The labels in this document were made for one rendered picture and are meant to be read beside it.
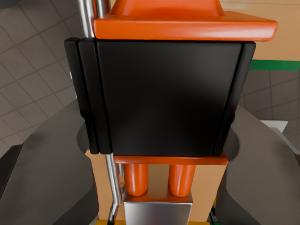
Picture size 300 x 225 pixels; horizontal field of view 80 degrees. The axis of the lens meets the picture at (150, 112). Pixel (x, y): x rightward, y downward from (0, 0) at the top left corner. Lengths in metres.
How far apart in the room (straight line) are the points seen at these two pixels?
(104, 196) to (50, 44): 1.13
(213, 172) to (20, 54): 1.47
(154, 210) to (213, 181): 0.44
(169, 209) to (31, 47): 1.49
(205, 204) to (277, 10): 0.73
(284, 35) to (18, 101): 1.81
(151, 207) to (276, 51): 0.83
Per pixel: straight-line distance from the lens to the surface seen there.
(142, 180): 0.16
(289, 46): 0.94
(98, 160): 0.54
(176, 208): 0.18
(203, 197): 0.67
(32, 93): 1.74
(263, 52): 0.89
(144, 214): 0.19
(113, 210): 0.22
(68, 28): 1.42
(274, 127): 1.94
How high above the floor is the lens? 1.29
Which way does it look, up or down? 57 degrees down
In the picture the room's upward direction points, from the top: 178 degrees counter-clockwise
